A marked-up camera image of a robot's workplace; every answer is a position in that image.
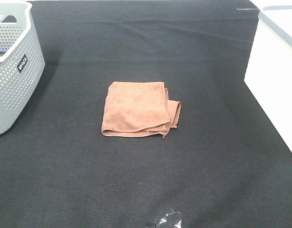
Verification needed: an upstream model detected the brown towel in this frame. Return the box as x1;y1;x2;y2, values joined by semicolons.
101;81;181;137

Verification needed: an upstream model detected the black table cloth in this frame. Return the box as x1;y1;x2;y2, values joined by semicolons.
0;0;292;228

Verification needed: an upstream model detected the white storage box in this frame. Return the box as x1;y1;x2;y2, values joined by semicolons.
244;5;292;153

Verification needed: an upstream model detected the grey perforated plastic basket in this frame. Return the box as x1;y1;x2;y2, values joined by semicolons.
0;1;45;135

